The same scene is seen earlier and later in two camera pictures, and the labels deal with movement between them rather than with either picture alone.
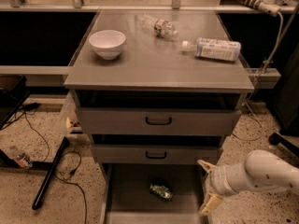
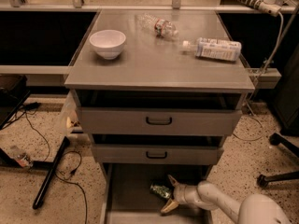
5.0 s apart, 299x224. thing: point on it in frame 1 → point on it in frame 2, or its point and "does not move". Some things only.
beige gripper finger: x=212 y=203 → x=169 y=205
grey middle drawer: x=155 y=154 does not move
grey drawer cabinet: x=158 y=91 does not move
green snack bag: x=162 y=191 does not move
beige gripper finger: x=208 y=167 → x=173 y=180
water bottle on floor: x=20 y=157 does not move
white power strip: x=267 y=5 does not move
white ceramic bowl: x=107 y=43 does not move
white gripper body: x=217 y=180 → x=179 y=193
